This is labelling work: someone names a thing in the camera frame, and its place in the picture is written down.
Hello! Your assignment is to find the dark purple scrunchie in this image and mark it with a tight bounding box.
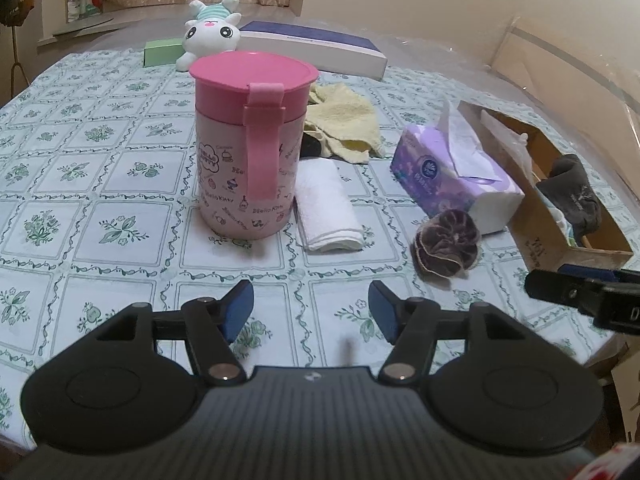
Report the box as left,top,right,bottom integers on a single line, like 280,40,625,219
410,209,480,278

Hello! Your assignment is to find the white bunny plush toy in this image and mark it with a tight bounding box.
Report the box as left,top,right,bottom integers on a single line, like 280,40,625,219
176,0,242,72

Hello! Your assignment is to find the white washcloth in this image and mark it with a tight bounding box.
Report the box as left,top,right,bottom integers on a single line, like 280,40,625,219
295,158,364,252

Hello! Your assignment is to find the brown cardboard box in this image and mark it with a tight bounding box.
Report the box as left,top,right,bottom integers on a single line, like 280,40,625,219
458,102,632,271

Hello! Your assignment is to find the plastic wrapped headboard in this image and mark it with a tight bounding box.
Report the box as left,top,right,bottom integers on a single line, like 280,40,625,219
490,18,639,193

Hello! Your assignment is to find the blue surgical face mask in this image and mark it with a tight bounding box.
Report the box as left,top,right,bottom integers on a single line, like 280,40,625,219
547,203,579,247

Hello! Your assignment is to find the dark grey sock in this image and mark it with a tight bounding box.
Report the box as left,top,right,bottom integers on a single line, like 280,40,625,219
536,154,602,246

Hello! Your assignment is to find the pink lidded cup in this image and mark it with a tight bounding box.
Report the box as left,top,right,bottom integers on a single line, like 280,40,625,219
189,51,319,240

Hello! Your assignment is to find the purple tissue pack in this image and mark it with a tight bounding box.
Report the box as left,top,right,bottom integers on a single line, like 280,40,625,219
390,101,525,235

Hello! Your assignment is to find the small green box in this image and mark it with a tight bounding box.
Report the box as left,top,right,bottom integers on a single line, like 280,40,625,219
143,38,184,67

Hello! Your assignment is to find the floral tablecloth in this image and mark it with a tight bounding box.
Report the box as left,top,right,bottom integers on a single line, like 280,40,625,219
1,51,611,448

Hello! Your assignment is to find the yellow towel cloth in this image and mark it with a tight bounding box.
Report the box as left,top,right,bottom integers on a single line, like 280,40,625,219
304,84,385,165

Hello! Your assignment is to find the blue white flat box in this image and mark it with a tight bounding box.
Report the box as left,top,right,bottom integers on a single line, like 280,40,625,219
238,21,387,80

